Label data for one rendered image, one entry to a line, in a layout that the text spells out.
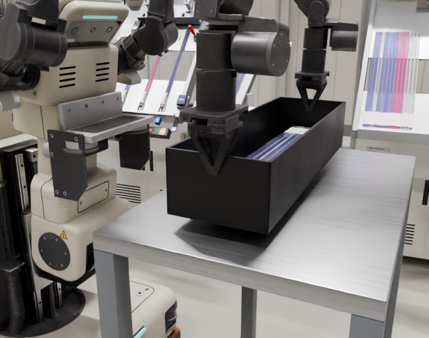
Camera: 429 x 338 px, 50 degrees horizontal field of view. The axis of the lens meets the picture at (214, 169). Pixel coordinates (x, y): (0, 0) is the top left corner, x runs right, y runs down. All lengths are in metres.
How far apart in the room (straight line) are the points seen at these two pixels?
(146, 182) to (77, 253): 1.49
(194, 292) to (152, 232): 1.34
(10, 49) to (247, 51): 0.47
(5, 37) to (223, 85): 0.44
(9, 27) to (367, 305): 0.73
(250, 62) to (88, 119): 0.62
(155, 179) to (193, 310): 0.90
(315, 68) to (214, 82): 0.57
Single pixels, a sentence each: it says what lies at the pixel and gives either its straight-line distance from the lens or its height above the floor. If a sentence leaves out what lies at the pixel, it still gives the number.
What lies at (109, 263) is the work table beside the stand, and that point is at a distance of 0.78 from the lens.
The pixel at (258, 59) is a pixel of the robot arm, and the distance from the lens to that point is 0.59.
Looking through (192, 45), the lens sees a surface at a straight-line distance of 2.33.
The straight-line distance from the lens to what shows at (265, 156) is 0.91.
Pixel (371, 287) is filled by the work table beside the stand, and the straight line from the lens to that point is 0.64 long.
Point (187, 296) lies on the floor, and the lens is 2.06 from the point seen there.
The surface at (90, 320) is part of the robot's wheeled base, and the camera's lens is 1.48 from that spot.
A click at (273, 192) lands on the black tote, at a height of 0.89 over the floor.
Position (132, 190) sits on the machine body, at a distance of 2.70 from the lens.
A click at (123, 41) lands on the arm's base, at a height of 1.07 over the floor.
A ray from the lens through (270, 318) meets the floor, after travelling 1.94.
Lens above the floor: 1.12
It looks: 18 degrees down
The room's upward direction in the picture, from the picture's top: straight up
